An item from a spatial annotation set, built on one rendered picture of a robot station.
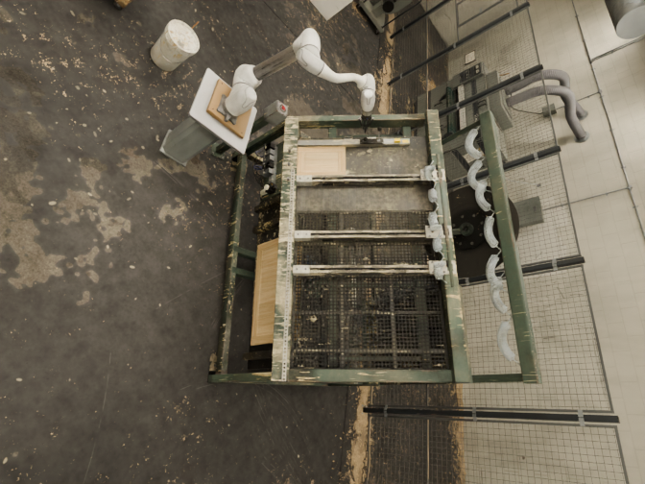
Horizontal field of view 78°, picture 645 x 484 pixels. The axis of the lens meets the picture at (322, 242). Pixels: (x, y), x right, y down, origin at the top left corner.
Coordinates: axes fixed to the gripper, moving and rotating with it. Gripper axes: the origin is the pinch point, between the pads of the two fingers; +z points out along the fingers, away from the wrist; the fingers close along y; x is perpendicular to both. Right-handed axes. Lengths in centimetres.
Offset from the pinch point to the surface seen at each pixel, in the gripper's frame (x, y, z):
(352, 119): -18.0, 9.7, 10.6
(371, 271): 120, -2, 9
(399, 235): 92, -24, 9
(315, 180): 43, 41, 9
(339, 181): 44.2, 21.6, 8.5
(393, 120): -17.1, -25.2, 11.7
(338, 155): 15.9, 22.3, 14.0
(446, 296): 139, -54, 6
